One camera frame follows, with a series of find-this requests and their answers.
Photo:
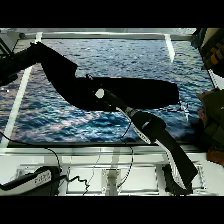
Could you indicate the heap of clothes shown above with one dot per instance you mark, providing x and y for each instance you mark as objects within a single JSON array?
[{"x": 213, "y": 116}]

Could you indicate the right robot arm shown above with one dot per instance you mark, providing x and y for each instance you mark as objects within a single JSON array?
[{"x": 160, "y": 133}]

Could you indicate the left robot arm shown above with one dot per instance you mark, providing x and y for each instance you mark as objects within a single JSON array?
[{"x": 20, "y": 60}]

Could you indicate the checked garment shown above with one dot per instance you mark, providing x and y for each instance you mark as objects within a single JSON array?
[{"x": 213, "y": 50}]

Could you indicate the black pants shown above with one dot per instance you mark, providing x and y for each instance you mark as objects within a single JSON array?
[{"x": 133, "y": 91}]

